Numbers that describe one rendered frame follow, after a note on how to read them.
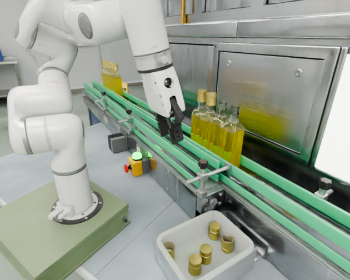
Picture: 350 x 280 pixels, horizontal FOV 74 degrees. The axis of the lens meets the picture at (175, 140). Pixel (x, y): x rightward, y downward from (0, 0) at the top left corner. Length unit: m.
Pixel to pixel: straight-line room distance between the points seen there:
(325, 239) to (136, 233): 0.53
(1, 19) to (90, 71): 1.99
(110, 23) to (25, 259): 0.60
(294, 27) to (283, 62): 0.09
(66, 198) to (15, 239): 0.16
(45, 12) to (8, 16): 5.72
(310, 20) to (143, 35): 0.47
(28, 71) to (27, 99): 5.76
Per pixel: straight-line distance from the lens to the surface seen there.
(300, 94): 0.77
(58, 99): 0.71
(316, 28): 0.76
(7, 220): 0.88
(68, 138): 0.65
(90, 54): 6.60
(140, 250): 0.78
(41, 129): 0.65
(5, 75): 6.51
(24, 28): 0.78
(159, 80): 0.46
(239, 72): 0.91
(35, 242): 0.78
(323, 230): 0.65
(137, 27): 0.46
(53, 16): 0.74
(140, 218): 0.88
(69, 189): 0.74
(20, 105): 0.71
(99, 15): 0.50
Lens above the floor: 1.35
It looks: 24 degrees down
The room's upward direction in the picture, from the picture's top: straight up
